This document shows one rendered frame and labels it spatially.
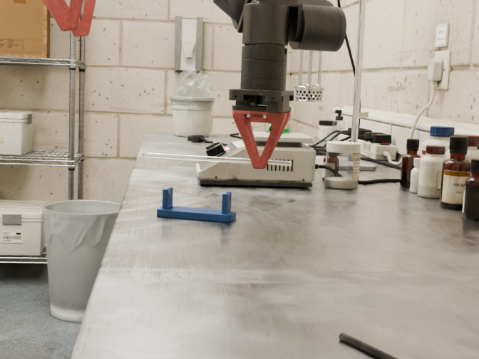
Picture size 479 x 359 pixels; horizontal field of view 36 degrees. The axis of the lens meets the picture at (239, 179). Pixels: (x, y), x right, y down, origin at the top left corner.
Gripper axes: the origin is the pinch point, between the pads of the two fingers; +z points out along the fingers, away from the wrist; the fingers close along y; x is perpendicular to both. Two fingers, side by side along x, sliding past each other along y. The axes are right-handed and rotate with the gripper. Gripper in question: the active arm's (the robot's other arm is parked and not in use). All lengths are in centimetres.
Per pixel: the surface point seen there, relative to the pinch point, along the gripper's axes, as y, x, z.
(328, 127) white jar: 146, 7, 4
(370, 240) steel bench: -5.6, -14.7, 7.7
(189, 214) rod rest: -2.3, 8.5, 7.2
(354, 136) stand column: 77, -6, 1
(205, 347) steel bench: -45.9, -6.0, 7.6
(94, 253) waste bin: 159, 93, 56
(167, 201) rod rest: -1.3, 11.7, 5.8
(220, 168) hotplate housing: 28.5, 12.4, 4.7
